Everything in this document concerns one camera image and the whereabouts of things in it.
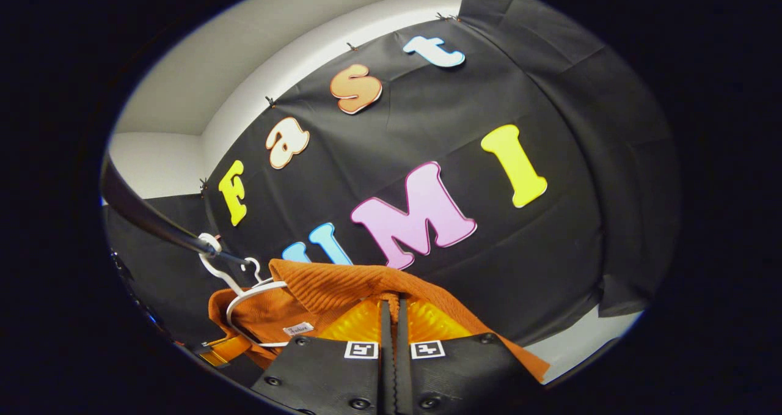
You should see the white plastic hanger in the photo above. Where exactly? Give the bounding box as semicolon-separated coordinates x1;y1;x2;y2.
197;232;246;296
225;257;306;348

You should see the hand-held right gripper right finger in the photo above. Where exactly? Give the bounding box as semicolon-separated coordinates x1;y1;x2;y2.
395;297;543;415

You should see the orange corduroy jacket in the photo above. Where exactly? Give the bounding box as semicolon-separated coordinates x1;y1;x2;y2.
208;259;550;382

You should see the black clothes rack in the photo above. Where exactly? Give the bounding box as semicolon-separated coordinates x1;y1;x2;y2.
101;155;251;266

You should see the black backdrop cloth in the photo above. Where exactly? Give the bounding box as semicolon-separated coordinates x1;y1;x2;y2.
104;0;682;348

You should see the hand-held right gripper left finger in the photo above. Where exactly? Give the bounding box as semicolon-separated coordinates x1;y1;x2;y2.
252;298;395;415

